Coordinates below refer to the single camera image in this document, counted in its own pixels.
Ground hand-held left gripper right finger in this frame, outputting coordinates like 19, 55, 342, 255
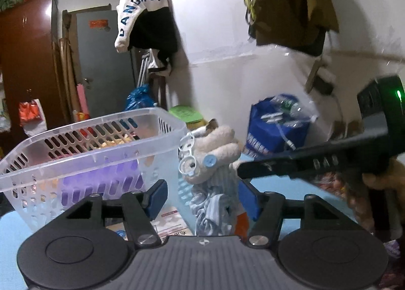
238, 179, 346, 248

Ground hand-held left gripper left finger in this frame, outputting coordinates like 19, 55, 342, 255
63, 179, 169, 249

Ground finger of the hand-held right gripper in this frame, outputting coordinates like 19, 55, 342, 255
237, 133, 364, 181

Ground plush bear with glasses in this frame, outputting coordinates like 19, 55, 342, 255
178, 119, 251, 237

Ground clear plastic basket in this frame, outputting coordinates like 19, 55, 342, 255
0, 107, 189, 232

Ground person's right hand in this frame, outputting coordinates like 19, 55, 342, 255
346, 154, 405, 237

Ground printed paper booklet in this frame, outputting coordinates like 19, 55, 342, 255
106, 207, 194, 245

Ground blue shopping bag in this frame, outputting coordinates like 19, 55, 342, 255
245, 97, 312, 159

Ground clear plastic bottle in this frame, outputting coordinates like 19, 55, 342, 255
270, 94, 317, 121

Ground purple item in basket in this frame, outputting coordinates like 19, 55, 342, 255
59, 160, 147, 209

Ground green lidded container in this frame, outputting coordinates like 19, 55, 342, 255
168, 105, 204, 131

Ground blue plastic bag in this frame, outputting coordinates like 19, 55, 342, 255
124, 84, 159, 112

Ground pink roll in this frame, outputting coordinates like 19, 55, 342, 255
76, 84, 90, 121

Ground grey door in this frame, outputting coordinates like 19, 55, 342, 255
75, 10, 140, 120

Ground olive hanging jacket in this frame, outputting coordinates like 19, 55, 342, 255
240, 0, 340, 57

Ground red plastic bag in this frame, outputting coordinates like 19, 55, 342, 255
18, 98, 48, 137

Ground wooden boards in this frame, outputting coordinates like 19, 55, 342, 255
52, 11, 80, 120

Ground brown wooden wardrobe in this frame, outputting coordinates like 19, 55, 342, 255
0, 0, 69, 151

